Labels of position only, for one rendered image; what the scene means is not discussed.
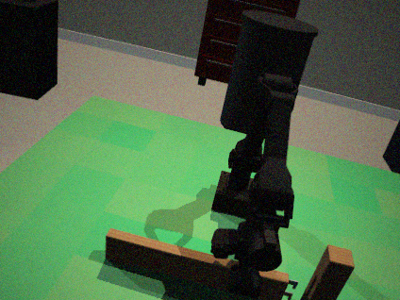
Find wooden side rail with dark hooks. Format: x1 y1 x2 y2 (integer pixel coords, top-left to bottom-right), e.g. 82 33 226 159
105 228 299 300

